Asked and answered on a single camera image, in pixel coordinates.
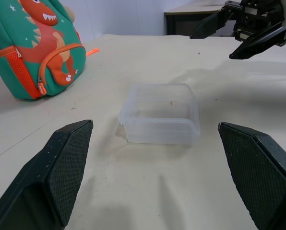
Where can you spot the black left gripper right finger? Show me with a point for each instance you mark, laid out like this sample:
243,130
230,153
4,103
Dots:
260,172

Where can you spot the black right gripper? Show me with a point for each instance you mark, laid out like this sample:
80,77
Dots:
258,16

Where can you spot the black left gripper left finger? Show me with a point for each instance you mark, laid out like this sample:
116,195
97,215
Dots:
37,182

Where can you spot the clear plastic tray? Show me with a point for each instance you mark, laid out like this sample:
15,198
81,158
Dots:
157,131

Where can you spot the dark wooden desk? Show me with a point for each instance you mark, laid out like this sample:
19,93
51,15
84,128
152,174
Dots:
179,24

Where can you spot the green dinosaur backpack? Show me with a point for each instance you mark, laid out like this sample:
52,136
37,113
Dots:
25,60

